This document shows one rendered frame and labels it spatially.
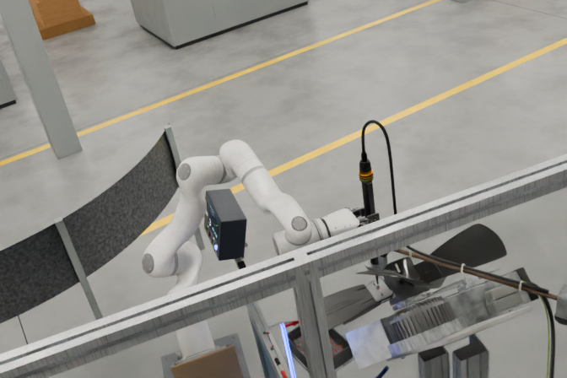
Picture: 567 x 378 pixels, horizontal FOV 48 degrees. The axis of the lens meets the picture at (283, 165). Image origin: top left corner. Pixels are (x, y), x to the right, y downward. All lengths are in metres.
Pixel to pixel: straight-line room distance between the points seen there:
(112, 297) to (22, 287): 0.95
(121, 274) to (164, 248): 2.25
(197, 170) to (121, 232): 1.66
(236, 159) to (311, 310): 1.03
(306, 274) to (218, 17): 7.32
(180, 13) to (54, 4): 2.37
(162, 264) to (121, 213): 1.42
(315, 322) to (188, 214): 1.19
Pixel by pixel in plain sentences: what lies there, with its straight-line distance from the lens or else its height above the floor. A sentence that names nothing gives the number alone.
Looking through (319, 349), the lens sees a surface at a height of 1.84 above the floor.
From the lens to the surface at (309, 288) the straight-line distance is 1.09.
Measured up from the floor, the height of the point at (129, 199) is 0.80.
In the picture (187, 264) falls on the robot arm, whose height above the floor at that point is 1.25.
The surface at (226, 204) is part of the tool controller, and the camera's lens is 2.68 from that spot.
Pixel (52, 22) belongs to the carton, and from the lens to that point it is 9.86.
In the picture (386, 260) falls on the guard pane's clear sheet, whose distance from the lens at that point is 1.14.
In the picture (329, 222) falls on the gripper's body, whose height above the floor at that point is 1.53.
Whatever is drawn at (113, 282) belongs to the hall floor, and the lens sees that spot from 4.53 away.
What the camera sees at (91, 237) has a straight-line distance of 3.64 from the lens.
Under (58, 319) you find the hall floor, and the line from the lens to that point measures 4.43.
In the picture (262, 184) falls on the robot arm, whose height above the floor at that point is 1.64.
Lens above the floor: 2.72
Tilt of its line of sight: 31 degrees down
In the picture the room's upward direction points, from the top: 10 degrees counter-clockwise
